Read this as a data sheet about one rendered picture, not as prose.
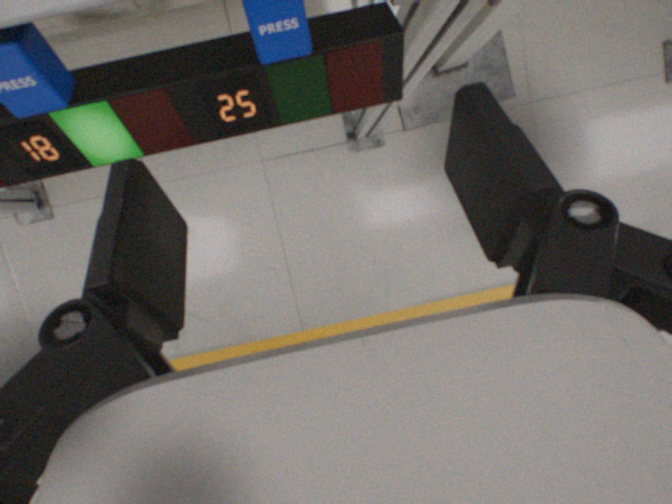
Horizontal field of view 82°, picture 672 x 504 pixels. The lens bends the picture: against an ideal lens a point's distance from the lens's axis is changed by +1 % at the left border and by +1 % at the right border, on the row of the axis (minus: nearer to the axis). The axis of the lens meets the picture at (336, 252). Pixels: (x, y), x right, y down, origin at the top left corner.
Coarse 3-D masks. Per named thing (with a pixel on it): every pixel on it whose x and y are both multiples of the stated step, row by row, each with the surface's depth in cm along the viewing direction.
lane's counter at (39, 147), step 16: (0, 128) 19; (16, 128) 20; (32, 128) 20; (48, 128) 20; (0, 144) 20; (16, 144) 20; (32, 144) 20; (48, 144) 21; (16, 160) 21; (32, 160) 21; (48, 160) 21; (64, 160) 22; (32, 176) 22
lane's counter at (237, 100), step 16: (224, 80) 20; (240, 80) 20; (256, 80) 20; (208, 96) 20; (224, 96) 20; (240, 96) 20; (256, 96) 21; (224, 112) 21; (240, 112) 21; (256, 112) 21; (224, 128) 22; (240, 128) 22
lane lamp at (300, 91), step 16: (272, 64) 19; (288, 64) 19; (304, 64) 20; (320, 64) 20; (272, 80) 20; (288, 80) 20; (304, 80) 20; (320, 80) 20; (288, 96) 21; (304, 96) 21; (320, 96) 21; (288, 112) 22; (304, 112) 22; (320, 112) 22
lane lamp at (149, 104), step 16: (128, 96) 19; (144, 96) 19; (160, 96) 20; (128, 112) 20; (144, 112) 20; (160, 112) 20; (176, 112) 20; (128, 128) 21; (144, 128) 21; (160, 128) 21; (176, 128) 21; (144, 144) 22; (160, 144) 22; (176, 144) 22; (192, 144) 22
